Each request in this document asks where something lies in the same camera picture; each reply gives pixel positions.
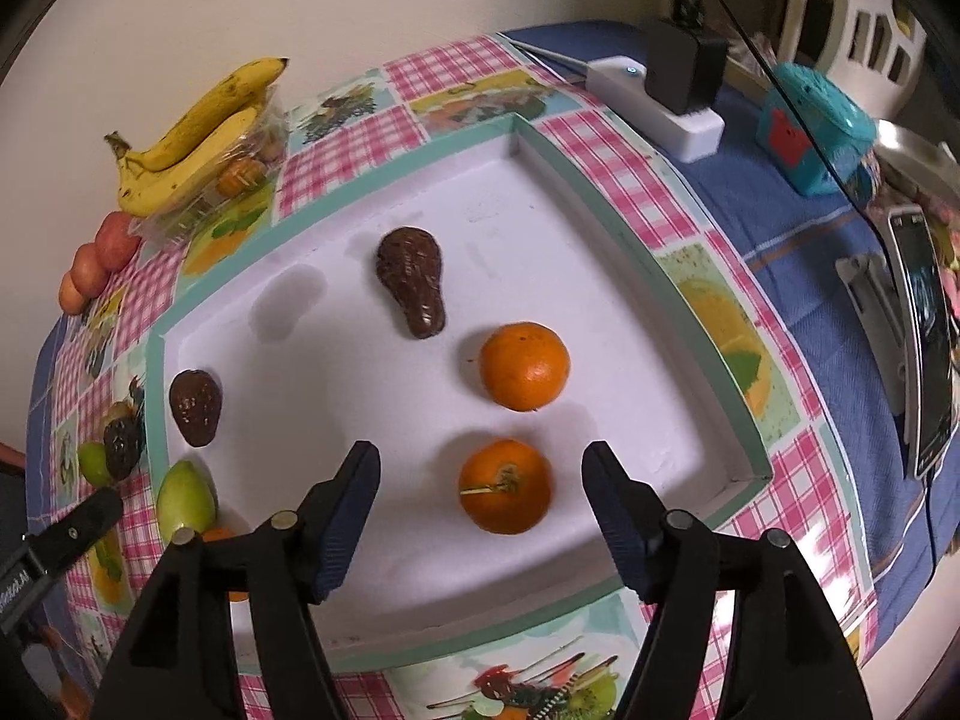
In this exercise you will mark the teal plastic device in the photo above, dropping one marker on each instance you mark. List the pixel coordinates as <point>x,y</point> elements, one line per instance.
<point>821,127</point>

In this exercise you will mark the small dark brown avocado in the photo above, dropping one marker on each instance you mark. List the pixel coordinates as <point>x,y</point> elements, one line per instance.
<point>195,409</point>

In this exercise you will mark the white tray with teal rim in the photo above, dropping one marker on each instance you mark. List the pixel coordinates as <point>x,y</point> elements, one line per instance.
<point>337,360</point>

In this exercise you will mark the pink checkered printed tablecloth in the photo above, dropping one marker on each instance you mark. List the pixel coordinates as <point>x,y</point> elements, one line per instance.
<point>626,161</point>

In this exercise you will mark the medium red apple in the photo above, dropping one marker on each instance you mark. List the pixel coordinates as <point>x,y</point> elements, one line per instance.
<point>88,270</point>

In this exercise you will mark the small tangerine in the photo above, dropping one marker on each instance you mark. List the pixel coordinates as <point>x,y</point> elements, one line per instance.
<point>241,175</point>

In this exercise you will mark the large dark brown avocado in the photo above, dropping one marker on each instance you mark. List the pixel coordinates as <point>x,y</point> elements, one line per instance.
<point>412,277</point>

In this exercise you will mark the silver metal dish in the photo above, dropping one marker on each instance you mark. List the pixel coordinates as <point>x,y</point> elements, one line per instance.
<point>915,146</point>

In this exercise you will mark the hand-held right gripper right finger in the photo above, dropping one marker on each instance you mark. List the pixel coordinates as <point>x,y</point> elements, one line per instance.
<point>615,517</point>

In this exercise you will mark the round green fruit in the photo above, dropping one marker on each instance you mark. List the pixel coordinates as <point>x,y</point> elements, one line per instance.
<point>94,463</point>

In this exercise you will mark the short yellow banana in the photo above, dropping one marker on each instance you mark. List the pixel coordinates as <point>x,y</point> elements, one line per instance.
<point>187,172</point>

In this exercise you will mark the white chair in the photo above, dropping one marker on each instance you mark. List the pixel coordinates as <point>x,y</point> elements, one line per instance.
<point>870,22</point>

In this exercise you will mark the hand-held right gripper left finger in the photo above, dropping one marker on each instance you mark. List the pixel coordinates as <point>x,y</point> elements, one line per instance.
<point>349,517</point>

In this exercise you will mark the white power strip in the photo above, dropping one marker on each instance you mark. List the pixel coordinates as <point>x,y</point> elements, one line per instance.
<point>686,135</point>

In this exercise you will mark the large red apple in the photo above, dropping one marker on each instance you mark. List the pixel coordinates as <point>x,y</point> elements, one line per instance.
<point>120,241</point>

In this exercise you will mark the clear plastic container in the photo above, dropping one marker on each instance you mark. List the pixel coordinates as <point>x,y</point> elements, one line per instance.
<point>262,142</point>

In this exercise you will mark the black smartphone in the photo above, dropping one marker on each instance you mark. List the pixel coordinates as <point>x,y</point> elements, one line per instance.
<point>926,337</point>

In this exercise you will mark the green mango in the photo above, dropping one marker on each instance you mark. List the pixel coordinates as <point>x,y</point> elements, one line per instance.
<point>186,499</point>

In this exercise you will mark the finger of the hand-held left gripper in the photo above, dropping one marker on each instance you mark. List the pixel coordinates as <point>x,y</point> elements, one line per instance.
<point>75,532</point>

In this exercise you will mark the small red apple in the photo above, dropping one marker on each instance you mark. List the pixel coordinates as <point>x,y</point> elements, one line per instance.
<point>70,294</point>

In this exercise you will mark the orange with stem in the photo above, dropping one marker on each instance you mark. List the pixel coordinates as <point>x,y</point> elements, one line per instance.
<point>506,491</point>

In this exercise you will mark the person's left hand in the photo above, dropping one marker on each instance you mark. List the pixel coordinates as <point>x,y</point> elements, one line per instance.
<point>64,660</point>

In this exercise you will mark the grey phone stand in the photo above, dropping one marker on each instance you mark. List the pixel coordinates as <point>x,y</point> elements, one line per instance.
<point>874,315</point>

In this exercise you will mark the long yellow banana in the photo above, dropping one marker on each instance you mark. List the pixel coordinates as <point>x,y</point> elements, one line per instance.
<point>202,116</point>

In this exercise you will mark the black power adapter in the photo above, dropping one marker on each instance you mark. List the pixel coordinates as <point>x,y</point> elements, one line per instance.
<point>686,67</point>

